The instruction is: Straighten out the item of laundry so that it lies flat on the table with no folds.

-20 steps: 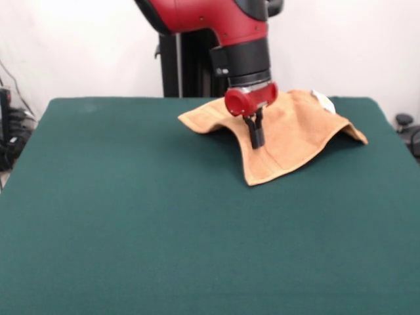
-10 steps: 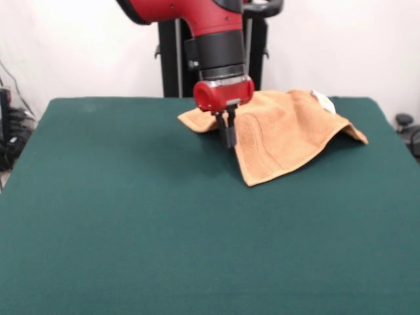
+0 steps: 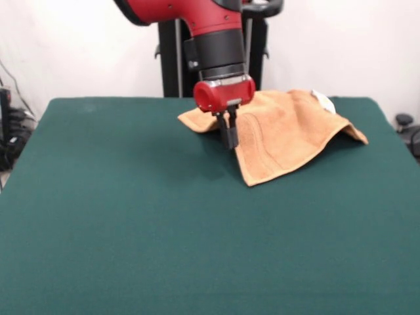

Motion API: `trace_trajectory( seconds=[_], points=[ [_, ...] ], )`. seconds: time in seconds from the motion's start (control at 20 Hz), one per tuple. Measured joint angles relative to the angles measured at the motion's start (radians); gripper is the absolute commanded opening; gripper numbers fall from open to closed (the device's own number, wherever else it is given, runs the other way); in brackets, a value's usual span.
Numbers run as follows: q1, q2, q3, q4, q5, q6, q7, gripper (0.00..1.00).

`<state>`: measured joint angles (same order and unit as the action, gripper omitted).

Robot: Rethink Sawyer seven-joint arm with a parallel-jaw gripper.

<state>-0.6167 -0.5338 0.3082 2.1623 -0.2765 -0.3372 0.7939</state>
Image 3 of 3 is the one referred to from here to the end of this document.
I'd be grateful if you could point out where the grey wall cable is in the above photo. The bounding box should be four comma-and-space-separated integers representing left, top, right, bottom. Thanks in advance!
0, 60, 37, 119

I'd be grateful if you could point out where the dark green table cloth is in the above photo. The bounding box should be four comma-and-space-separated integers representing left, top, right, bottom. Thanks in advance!
0, 96, 420, 315

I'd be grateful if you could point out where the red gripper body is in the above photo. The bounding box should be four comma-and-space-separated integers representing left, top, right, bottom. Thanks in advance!
192, 75, 257, 114

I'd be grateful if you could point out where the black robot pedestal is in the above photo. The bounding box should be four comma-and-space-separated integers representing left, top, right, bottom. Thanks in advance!
154, 0, 285, 98

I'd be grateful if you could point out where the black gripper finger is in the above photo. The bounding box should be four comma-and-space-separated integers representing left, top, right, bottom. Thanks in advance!
228, 105, 240, 148
212, 110, 234, 150

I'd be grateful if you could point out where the black equipment box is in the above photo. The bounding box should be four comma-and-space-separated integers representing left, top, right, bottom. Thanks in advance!
0, 87, 13, 145

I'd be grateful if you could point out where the orange terry towel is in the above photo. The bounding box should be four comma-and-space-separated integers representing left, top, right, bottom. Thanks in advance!
177, 88, 369, 187

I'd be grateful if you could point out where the black cable bundle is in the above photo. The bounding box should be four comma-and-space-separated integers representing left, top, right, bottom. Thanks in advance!
0, 107, 37, 172

